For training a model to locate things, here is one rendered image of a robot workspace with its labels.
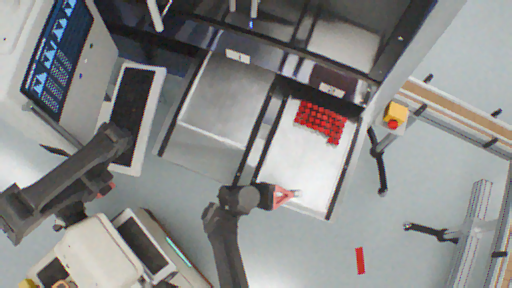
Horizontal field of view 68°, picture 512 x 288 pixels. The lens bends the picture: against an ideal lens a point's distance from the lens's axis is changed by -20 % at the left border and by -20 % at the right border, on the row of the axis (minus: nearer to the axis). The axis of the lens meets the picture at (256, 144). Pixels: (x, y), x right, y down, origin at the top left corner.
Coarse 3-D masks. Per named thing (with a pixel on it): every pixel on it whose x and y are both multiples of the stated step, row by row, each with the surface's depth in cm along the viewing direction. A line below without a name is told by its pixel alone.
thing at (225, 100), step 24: (216, 72) 171; (240, 72) 171; (264, 72) 171; (192, 96) 168; (216, 96) 168; (240, 96) 168; (264, 96) 166; (192, 120) 166; (216, 120) 166; (240, 120) 166; (240, 144) 161
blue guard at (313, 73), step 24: (96, 0) 149; (144, 24) 157; (168, 24) 151; (192, 24) 145; (216, 48) 157; (240, 48) 151; (264, 48) 144; (288, 72) 155; (312, 72) 148; (336, 72) 141; (360, 96) 150
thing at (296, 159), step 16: (288, 112) 167; (288, 128) 166; (304, 128) 166; (352, 128) 166; (272, 144) 161; (288, 144) 164; (304, 144) 164; (320, 144) 164; (272, 160) 162; (288, 160) 163; (304, 160) 163; (320, 160) 163; (336, 160) 163; (272, 176) 161; (288, 176) 161; (304, 176) 161; (320, 176) 161; (336, 176) 161; (304, 192) 160; (320, 192) 160; (320, 208) 155
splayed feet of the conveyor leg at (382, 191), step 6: (372, 132) 246; (372, 138) 245; (372, 144) 244; (372, 150) 242; (372, 156) 245; (378, 156) 241; (378, 162) 241; (378, 168) 242; (384, 168) 241; (384, 174) 241; (384, 180) 242; (384, 186) 242; (378, 192) 248; (384, 192) 246
